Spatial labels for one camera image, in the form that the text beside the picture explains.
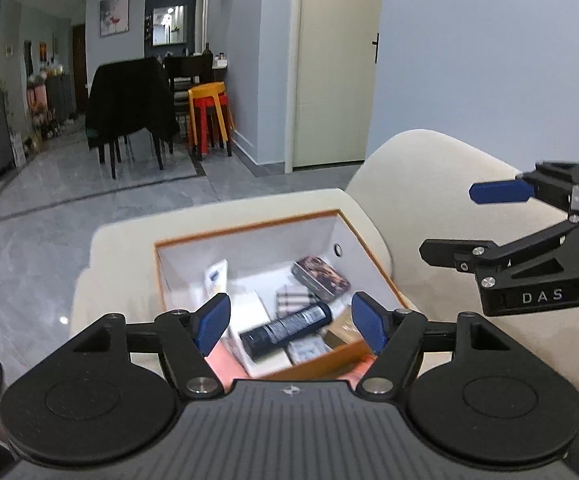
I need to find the dark dining chair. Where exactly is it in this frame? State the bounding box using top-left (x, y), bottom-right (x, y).
top-left (164, 54), bottom-right (215, 147)

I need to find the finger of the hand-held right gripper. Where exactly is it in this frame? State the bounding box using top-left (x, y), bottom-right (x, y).
top-left (468, 161), bottom-right (579, 212)
top-left (419, 215), bottom-right (579, 289)

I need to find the dark sideboard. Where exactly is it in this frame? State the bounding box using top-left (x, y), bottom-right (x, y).
top-left (27, 74), bottom-right (76, 137)

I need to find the wall mirror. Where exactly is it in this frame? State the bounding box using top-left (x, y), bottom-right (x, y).
top-left (152, 5), bottom-right (188, 47)

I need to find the black jacket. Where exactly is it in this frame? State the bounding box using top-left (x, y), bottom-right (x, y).
top-left (86, 56), bottom-right (181, 145)

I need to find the dark chair with jacket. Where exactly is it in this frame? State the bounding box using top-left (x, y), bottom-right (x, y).
top-left (88, 130), bottom-right (171, 181)

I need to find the white box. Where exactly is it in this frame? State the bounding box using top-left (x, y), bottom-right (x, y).
top-left (227, 290), bottom-right (271, 342)

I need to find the plaid case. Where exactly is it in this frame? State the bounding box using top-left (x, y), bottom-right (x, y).
top-left (276, 284), bottom-right (315, 319)

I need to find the cream door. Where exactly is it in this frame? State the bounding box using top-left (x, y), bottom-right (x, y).
top-left (292, 0), bottom-right (383, 171)

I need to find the dark blue bottle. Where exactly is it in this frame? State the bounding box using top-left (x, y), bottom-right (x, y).
top-left (240, 302), bottom-right (333, 360)

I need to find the orange cardboard box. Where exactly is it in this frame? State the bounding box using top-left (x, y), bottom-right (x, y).
top-left (154, 211), bottom-right (423, 386)

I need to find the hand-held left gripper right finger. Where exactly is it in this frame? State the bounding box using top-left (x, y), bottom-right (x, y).
top-left (351, 291), bottom-right (527, 402)

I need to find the red stool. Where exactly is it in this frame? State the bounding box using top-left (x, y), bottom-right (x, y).
top-left (193, 94), bottom-right (233, 159)

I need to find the dark brown door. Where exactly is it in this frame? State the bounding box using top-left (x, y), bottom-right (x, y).
top-left (72, 24), bottom-right (88, 116)

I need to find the yellow stool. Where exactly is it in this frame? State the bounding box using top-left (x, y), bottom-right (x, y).
top-left (188, 81), bottom-right (236, 150)

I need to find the clear plastic box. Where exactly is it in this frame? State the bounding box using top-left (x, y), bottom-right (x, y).
top-left (287, 338), bottom-right (328, 365)

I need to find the gold cardboard box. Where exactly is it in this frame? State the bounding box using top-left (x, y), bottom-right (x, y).
top-left (325, 310), bottom-right (370, 351)

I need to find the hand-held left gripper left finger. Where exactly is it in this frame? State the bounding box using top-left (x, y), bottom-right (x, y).
top-left (62, 292), bottom-right (233, 402)

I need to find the beige sofa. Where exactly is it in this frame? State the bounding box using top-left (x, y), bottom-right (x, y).
top-left (70, 129), bottom-right (579, 411)

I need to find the white lotion tube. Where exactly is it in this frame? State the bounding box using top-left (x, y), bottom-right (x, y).
top-left (204, 259), bottom-right (229, 302)

